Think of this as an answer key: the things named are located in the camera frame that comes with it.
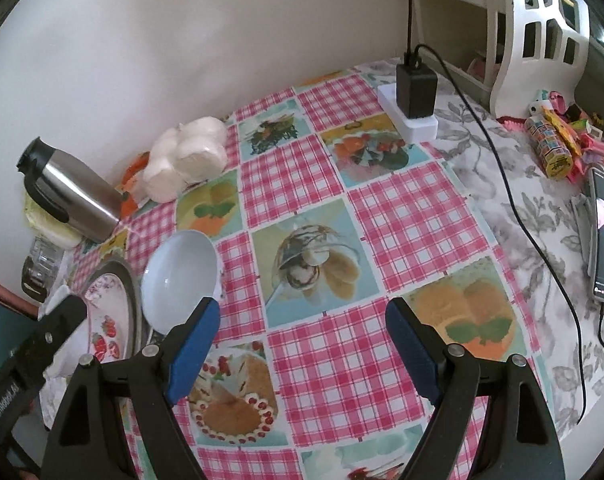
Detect black charger adapter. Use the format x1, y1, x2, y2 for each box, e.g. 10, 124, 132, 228
395, 50, 439, 120

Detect grey floral cloth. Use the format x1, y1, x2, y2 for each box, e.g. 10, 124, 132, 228
354, 57, 604, 438

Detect white cutout shelf rack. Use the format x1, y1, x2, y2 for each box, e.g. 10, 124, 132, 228
407, 0, 595, 117

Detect white power strip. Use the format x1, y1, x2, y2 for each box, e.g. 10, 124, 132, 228
377, 82, 439, 143

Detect orange snack packet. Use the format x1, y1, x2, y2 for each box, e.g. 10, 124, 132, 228
116, 152, 155, 218

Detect white bowl with red print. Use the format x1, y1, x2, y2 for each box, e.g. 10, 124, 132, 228
88, 305, 128, 362

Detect colourful candy pile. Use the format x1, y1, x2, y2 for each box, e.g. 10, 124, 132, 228
524, 89, 604, 183

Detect pink checked tablecloth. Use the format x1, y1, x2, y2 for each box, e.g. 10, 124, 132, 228
72, 57, 550, 480

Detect floral rimmed white plate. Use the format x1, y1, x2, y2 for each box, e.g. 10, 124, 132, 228
83, 266, 134, 363

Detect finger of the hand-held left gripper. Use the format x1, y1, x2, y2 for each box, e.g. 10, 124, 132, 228
19, 295, 89, 368

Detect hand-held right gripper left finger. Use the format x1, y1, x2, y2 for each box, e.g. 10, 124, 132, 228
39, 297, 221, 480

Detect stainless steel thermos jug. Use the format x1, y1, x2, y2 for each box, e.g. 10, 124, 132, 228
16, 136, 125, 243

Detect napa cabbage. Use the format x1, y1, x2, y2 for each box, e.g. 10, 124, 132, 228
24, 195, 85, 250

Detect clear glass cups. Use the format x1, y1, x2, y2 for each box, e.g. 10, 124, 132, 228
21, 236, 65, 303

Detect light blue bowl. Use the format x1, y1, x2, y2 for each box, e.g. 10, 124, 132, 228
140, 230, 222, 336

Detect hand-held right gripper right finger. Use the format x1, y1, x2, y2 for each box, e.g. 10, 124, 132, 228
385, 297, 566, 480

